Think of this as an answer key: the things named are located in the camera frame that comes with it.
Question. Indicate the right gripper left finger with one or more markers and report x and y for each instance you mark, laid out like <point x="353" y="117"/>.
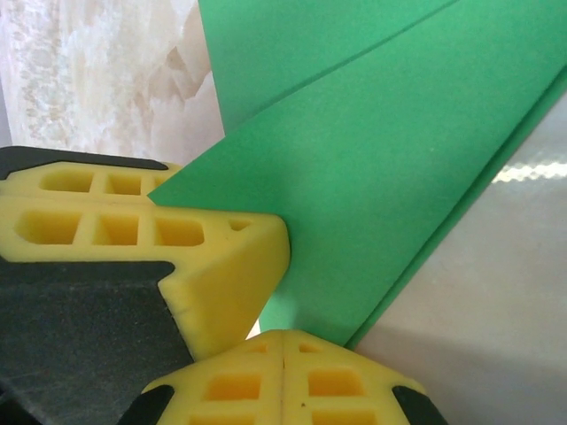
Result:
<point x="235" y="385"/>

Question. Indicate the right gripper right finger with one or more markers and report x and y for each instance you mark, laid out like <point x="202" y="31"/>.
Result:
<point x="336" y="385"/>

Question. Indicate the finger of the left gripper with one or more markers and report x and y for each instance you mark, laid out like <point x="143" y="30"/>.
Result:
<point x="221" y="274"/>
<point x="71" y="181"/>

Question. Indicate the green paper sheet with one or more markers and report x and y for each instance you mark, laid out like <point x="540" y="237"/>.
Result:
<point x="376" y="177"/>

